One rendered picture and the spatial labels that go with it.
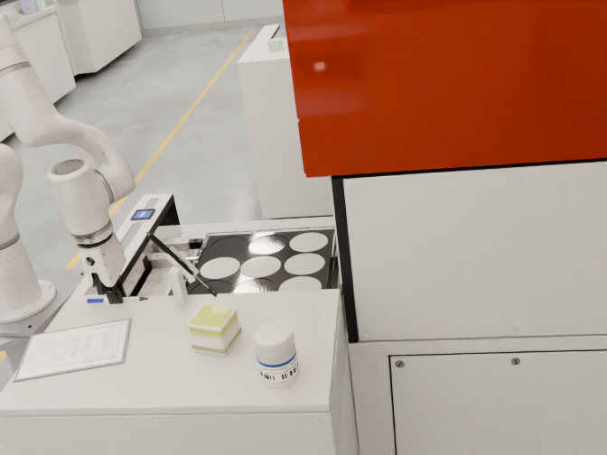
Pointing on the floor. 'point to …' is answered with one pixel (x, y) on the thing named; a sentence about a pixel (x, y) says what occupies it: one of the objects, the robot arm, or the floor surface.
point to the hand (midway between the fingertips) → (116, 293)
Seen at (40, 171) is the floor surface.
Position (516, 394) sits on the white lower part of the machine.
